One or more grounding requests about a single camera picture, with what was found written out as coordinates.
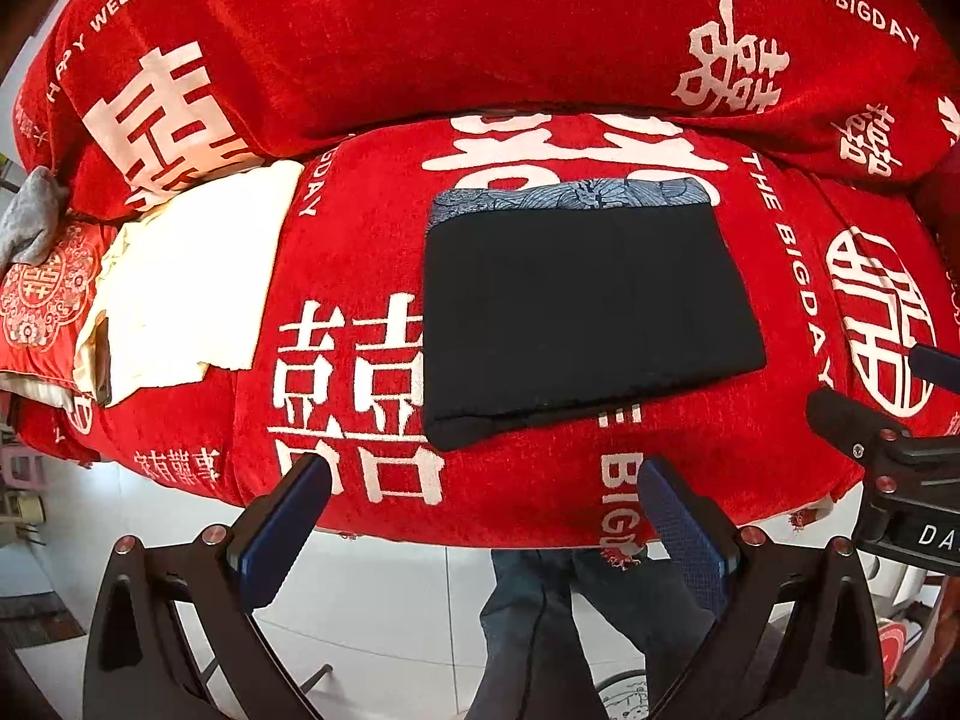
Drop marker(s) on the black pants blue patterned waistband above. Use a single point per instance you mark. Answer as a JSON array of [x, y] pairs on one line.
[[585, 315]]

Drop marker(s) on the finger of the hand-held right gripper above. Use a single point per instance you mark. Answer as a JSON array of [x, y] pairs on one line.
[[847, 416], [937, 366]]

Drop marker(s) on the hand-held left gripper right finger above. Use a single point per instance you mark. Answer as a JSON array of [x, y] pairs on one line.
[[682, 540]]

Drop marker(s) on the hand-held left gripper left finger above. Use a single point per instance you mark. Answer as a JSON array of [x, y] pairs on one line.
[[281, 532]]

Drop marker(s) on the red gold patterned cushion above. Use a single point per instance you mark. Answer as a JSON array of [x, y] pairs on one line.
[[45, 300]]

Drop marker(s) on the person's blue jeans legs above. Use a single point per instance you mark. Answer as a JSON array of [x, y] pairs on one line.
[[525, 615]]

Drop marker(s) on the pink plastic stool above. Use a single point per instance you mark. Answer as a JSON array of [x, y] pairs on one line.
[[19, 469]]

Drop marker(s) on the grey cloth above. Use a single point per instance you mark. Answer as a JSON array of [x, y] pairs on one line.
[[30, 217]]

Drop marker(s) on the cream cloth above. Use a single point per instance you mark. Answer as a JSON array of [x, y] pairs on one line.
[[195, 277]]

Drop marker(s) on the dark floor mat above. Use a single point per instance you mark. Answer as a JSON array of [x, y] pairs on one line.
[[37, 622]]

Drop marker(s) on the red printed sofa cover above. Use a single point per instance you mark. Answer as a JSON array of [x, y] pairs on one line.
[[525, 30]]

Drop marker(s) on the dark red cushion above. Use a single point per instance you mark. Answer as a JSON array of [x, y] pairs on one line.
[[941, 202]]

